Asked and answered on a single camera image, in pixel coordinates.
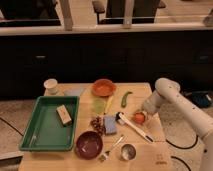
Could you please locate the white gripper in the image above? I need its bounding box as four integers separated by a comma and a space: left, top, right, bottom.
140, 100, 159, 127

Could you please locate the red apple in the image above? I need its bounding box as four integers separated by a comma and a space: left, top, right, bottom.
133, 113, 145, 124

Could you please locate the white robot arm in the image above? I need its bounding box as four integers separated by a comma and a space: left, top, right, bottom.
141, 78, 213, 171

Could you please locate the orange bowl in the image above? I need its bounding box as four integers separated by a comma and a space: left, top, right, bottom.
92, 79, 116, 97

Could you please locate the purple bowl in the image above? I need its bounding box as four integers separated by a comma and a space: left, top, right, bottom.
75, 131, 103, 160

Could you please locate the white black kitchen tool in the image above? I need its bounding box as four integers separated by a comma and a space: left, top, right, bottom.
116, 112, 154, 143

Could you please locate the green chili pepper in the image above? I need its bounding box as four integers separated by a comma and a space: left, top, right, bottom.
121, 91, 133, 108

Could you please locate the blue sponge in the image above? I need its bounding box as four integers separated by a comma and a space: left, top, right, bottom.
104, 116, 117, 135

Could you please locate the small metal cup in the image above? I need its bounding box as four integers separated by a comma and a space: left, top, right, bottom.
121, 144, 136, 161

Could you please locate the yellow banana toy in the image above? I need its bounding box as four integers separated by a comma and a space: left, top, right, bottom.
104, 96, 114, 114

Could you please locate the green lettuce toy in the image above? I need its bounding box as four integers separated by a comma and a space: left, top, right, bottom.
93, 98, 105, 114

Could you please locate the brown grape bunch toy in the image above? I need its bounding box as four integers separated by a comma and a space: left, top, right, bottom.
90, 117, 105, 136

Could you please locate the blue object on floor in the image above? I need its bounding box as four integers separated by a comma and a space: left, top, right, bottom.
191, 93, 212, 108

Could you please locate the grey cloth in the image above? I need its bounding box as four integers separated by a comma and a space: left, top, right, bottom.
64, 88, 85, 97

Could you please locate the wooden block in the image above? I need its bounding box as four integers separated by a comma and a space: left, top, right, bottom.
56, 105, 72, 125

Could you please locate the green plastic tray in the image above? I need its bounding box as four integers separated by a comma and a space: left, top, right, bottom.
19, 96, 79, 151

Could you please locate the white paper cup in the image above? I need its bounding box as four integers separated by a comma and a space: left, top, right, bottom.
44, 79, 58, 95

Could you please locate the black cable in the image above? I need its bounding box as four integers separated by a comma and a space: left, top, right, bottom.
165, 133, 200, 150

